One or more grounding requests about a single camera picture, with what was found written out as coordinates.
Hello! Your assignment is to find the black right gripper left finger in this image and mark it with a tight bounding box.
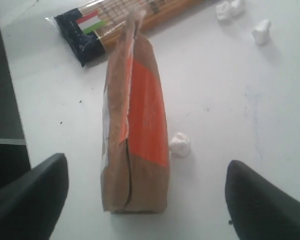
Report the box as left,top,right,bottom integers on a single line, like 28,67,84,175
0,153,69,240

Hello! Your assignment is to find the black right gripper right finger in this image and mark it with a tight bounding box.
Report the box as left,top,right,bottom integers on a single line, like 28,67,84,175
226,160,300,240

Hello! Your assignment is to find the brown kraft pouch orange stripe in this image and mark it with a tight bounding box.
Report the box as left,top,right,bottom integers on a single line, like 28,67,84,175
100,10,170,213

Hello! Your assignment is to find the spaghetti packet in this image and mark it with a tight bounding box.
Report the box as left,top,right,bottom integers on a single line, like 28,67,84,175
46,0,214,67

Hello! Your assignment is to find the small white figurine near front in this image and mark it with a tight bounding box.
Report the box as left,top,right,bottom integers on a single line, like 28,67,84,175
169,132,191,158

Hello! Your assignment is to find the small white figurine by jar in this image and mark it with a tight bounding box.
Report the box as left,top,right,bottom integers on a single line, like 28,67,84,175
252,19,272,45

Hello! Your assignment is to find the small white figurine by packet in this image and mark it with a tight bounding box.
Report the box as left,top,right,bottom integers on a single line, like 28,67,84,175
215,0,246,21

